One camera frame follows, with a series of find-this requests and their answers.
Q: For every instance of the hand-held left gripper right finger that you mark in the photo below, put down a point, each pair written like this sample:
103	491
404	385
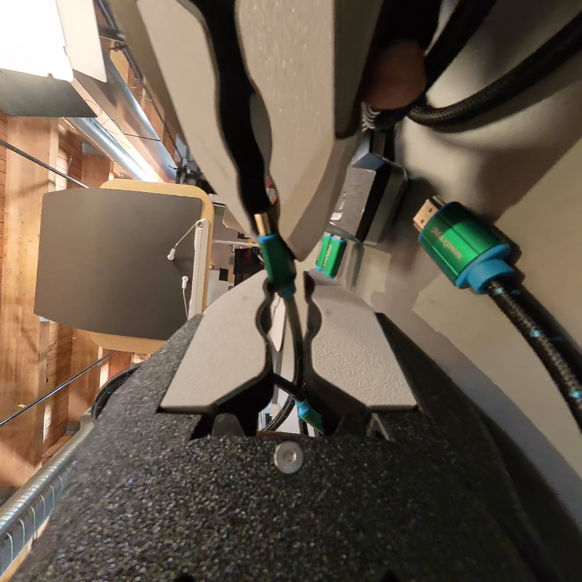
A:
359	359

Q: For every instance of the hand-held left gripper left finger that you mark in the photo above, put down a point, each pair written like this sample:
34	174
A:
213	350

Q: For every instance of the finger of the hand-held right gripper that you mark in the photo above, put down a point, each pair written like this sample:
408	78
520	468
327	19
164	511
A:
309	91
182	68

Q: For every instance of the black metal switch box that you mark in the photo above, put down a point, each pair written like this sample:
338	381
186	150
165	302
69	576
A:
373	195

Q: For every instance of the person's right hand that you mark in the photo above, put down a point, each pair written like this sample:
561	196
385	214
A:
395	77

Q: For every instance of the wood-framed black board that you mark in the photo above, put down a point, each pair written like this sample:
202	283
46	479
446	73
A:
113	254

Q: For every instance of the ceiling light panel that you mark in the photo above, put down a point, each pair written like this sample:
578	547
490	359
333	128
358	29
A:
32	41

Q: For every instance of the silver air duct with vent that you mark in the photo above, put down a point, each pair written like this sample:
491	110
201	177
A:
32	495

